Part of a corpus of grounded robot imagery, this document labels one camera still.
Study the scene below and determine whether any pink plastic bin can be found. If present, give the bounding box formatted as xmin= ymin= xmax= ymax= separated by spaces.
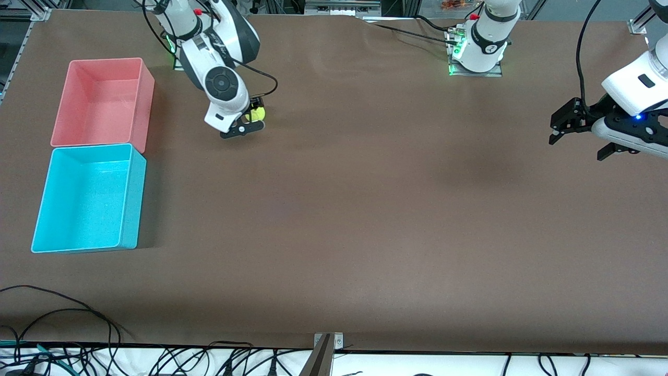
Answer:
xmin=50 ymin=57 xmax=156 ymax=154

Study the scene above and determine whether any blue plastic bin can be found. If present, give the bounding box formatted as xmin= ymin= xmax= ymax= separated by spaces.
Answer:
xmin=31 ymin=143 xmax=148 ymax=254

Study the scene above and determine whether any grey metal device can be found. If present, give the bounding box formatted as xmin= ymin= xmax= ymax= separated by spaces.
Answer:
xmin=304 ymin=0 xmax=383 ymax=16

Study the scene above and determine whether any grey metal bar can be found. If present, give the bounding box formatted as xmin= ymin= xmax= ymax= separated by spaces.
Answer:
xmin=299 ymin=334 xmax=335 ymax=376

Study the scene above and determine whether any long black right arm cable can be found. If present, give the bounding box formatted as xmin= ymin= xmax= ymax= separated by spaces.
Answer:
xmin=230 ymin=57 xmax=278 ymax=101

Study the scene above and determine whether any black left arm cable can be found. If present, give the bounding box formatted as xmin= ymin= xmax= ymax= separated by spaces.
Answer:
xmin=576 ymin=0 xmax=603 ymax=118

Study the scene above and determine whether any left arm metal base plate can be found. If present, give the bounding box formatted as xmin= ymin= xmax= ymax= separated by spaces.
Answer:
xmin=448 ymin=29 xmax=503 ymax=77

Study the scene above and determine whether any aluminium frame corner bracket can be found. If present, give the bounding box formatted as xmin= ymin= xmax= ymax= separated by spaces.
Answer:
xmin=628 ymin=8 xmax=653 ymax=36
xmin=30 ymin=0 xmax=53 ymax=22

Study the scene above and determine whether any black base power cable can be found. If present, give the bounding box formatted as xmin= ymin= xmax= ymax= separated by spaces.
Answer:
xmin=365 ymin=21 xmax=462 ymax=46

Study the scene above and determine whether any small metal bracket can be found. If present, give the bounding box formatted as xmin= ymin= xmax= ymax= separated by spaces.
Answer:
xmin=314 ymin=333 xmax=344 ymax=351

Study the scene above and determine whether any thin black looping cable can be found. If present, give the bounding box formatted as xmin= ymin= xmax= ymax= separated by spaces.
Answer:
xmin=0 ymin=285 xmax=134 ymax=348

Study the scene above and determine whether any white cable shelf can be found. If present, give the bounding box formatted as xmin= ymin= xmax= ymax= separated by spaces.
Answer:
xmin=0 ymin=345 xmax=668 ymax=376

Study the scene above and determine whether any teal cable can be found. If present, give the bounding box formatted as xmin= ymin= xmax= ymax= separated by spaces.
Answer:
xmin=0 ymin=340 xmax=71 ymax=366

